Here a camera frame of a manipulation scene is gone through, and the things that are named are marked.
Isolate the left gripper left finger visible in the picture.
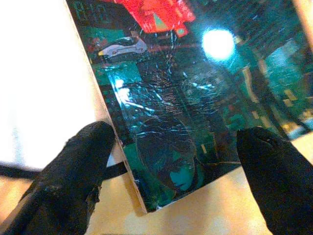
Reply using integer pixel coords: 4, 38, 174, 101
0, 121, 117, 235

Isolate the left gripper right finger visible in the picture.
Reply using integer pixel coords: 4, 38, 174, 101
236, 127, 313, 235

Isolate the yellow egg print blanket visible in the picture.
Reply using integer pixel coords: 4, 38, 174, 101
0, 0, 313, 235

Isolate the green and red book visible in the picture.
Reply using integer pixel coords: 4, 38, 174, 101
65, 0, 309, 214

